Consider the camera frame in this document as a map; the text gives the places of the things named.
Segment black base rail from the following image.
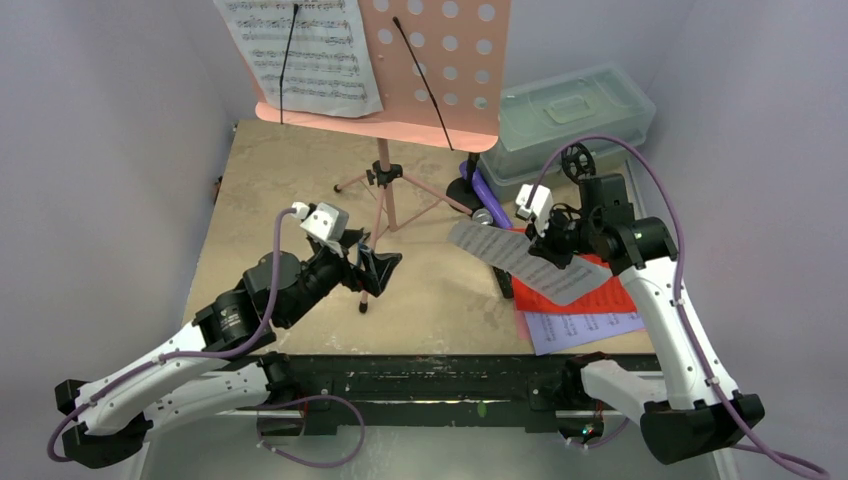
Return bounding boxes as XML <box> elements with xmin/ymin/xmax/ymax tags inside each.
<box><xmin>135</xmin><ymin>354</ymin><xmax>723</xmax><ymax>439</ymax></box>

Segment purple microphone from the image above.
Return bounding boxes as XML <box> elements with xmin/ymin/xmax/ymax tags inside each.
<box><xmin>471</xmin><ymin>164</ymin><xmax>513</xmax><ymax>230</ymax></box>

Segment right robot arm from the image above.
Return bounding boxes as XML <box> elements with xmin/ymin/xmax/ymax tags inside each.
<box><xmin>515</xmin><ymin>174</ymin><xmax>765</xmax><ymax>465</ymax></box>

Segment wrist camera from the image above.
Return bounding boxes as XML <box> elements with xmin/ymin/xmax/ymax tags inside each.
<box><xmin>291</xmin><ymin>202</ymin><xmax>349</xmax><ymax>258</ymax></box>
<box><xmin>515</xmin><ymin>184</ymin><xmax>553</xmax><ymax>237</ymax></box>

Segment blue sheet music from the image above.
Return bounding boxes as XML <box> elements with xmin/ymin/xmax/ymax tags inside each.
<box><xmin>525</xmin><ymin>313</ymin><xmax>644</xmax><ymax>356</ymax></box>

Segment pink music stand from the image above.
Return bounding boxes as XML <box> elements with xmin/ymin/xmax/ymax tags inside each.
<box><xmin>211</xmin><ymin>0</ymin><xmax>513</xmax><ymax>314</ymax></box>

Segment black round-base mic stand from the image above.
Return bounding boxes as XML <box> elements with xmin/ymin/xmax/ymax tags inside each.
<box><xmin>445</xmin><ymin>153</ymin><xmax>485</xmax><ymax>212</ymax></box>

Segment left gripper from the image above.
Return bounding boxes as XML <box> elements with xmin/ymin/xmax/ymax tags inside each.
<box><xmin>280</xmin><ymin>229</ymin><xmax>400</xmax><ymax>327</ymax></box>

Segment translucent plastic storage box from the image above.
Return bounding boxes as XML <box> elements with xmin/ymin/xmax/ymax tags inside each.
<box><xmin>476</xmin><ymin>63</ymin><xmax>656</xmax><ymax>203</ymax></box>

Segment white sheet music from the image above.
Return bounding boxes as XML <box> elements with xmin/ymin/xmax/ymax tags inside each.
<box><xmin>215</xmin><ymin>0</ymin><xmax>383</xmax><ymax>118</ymax></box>
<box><xmin>448</xmin><ymin>220</ymin><xmax>611</xmax><ymax>306</ymax></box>

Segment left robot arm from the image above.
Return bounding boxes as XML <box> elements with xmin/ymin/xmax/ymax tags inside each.
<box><xmin>47</xmin><ymin>230</ymin><xmax>403</xmax><ymax>469</ymax></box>

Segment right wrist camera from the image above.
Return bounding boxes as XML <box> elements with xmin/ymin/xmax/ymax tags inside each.
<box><xmin>515</xmin><ymin>184</ymin><xmax>553</xmax><ymax>237</ymax></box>

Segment silver condenser microphone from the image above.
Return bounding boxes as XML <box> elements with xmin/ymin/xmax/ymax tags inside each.
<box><xmin>471</xmin><ymin>207</ymin><xmax>514</xmax><ymax>299</ymax></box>

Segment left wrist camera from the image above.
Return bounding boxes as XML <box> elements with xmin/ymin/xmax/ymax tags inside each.
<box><xmin>291</xmin><ymin>202</ymin><xmax>349</xmax><ymax>258</ymax></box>

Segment red sheet music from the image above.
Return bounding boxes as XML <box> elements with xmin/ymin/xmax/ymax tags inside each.
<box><xmin>510</xmin><ymin>228</ymin><xmax>639</xmax><ymax>315</ymax></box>

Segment black tripod mic stand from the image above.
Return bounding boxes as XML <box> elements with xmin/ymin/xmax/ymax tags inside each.
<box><xmin>560</xmin><ymin>142</ymin><xmax>597</xmax><ymax>184</ymax></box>

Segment blue-handled pliers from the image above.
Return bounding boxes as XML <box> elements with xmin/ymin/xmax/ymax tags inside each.
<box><xmin>355</xmin><ymin>241</ymin><xmax>370</xmax><ymax>269</ymax></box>

